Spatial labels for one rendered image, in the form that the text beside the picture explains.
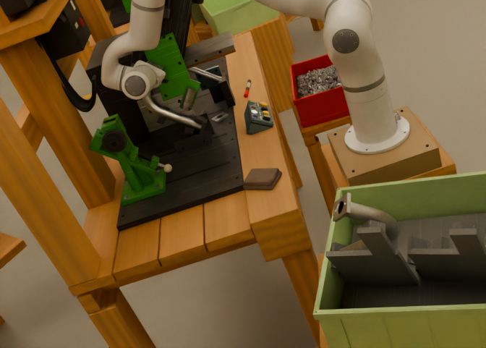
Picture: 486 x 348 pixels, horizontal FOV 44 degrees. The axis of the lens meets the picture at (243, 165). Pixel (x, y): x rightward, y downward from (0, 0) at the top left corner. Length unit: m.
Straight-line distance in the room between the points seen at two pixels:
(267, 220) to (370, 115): 0.40
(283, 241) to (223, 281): 1.25
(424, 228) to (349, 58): 0.46
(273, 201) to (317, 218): 1.37
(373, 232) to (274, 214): 0.56
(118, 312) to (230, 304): 1.01
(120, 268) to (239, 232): 0.36
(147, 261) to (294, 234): 0.42
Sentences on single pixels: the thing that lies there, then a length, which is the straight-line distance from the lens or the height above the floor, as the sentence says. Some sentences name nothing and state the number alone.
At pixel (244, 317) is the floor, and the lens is 2.71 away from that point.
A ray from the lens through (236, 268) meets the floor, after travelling 2.95.
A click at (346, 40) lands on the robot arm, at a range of 1.51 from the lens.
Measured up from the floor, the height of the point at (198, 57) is 1.13.
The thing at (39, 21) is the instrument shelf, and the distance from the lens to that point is 1.74.
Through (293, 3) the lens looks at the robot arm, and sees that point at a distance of 1.57.
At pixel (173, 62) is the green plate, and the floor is 1.18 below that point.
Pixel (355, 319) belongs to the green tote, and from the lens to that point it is 1.26.
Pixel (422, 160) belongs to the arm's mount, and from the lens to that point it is 1.70.
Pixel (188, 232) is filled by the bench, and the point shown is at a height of 0.88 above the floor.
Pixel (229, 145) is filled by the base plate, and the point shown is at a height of 0.90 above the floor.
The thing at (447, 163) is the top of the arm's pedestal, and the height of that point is 0.85.
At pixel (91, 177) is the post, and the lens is 2.04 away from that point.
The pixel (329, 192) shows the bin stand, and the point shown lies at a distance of 2.31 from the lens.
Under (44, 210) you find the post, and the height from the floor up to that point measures 1.14.
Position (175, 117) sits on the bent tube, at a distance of 2.09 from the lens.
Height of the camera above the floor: 1.86
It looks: 30 degrees down
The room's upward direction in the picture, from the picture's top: 22 degrees counter-clockwise
